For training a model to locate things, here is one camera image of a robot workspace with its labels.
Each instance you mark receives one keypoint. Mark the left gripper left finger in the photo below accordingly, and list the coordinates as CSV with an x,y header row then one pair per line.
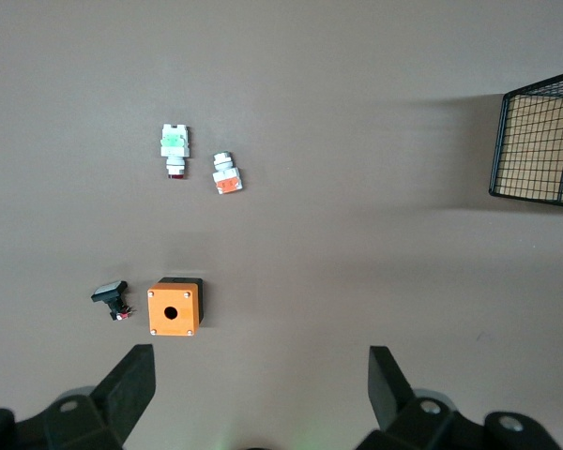
x,y
122,394

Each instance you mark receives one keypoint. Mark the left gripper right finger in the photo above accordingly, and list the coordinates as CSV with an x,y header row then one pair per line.
x,y
389,389

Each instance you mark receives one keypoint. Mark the orange button enclosure box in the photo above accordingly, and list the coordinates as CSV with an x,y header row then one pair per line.
x,y
185,314

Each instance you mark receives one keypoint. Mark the small green white part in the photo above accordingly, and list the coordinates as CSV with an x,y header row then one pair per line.
x,y
174,145

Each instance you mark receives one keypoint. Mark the black push button white cap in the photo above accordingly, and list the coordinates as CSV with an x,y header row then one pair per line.
x,y
110,290

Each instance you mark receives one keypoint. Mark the white switch with orange block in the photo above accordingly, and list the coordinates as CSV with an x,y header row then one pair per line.
x,y
226,180

